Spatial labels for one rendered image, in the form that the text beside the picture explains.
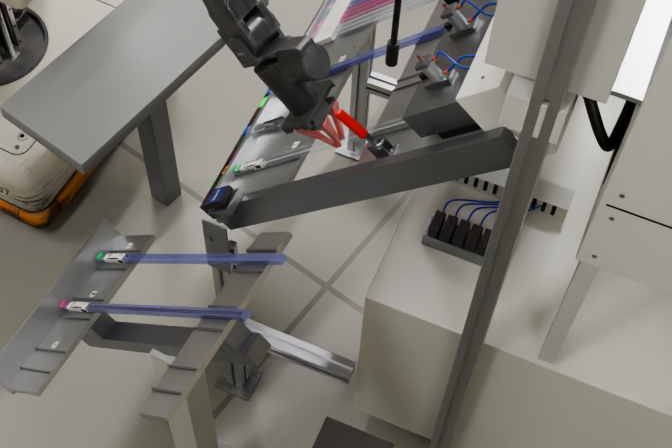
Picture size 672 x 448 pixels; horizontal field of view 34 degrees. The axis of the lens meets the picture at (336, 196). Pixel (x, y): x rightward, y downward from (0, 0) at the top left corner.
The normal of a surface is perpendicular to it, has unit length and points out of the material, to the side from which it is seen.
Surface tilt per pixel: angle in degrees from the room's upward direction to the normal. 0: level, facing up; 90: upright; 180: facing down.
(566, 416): 90
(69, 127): 0
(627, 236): 90
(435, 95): 47
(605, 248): 90
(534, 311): 0
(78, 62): 0
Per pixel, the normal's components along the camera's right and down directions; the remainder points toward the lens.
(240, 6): 0.66, -0.10
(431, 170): -0.39, 0.77
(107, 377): 0.03, -0.54
